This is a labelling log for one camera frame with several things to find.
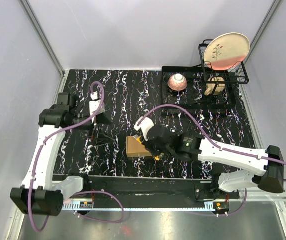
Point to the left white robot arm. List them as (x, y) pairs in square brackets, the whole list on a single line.
[(37, 194)]

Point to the yellow black utility knife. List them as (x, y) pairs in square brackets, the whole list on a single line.
[(146, 153)]

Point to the brown cardboard express box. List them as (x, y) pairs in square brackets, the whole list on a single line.
[(131, 147)]

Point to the cream pink plate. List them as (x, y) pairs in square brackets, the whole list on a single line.
[(226, 51)]

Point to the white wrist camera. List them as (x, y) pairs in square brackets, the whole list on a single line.
[(94, 104), (144, 125)]

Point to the aluminium frame rail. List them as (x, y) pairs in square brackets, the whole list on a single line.
[(26, 6)]

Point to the black wire dish rack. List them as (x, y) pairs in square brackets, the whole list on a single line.
[(193, 98)]

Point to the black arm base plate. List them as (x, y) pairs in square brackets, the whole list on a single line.
[(125, 186)]

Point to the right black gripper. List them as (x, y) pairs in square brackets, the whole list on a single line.
[(147, 144)]

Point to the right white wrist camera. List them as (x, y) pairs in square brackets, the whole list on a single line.
[(144, 125)]

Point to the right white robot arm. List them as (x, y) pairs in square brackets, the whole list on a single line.
[(257, 168)]

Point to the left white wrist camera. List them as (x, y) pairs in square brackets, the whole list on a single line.
[(94, 104)]

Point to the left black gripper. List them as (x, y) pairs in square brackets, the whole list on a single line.
[(101, 138)]

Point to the pink patterned bowl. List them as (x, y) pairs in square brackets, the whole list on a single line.
[(177, 82)]

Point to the beige ceramic mug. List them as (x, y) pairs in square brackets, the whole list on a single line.
[(214, 86)]

